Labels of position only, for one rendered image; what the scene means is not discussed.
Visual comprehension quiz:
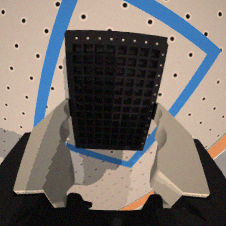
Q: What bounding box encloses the black well plate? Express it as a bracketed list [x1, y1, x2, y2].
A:
[64, 30, 168, 151]

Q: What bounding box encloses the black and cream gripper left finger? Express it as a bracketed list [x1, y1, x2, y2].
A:
[0, 98, 75, 226]

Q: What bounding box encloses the blue tape outline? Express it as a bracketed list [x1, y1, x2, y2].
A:
[33, 0, 221, 168]

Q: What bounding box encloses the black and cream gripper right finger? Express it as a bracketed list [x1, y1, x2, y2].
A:
[150, 103, 226, 226]

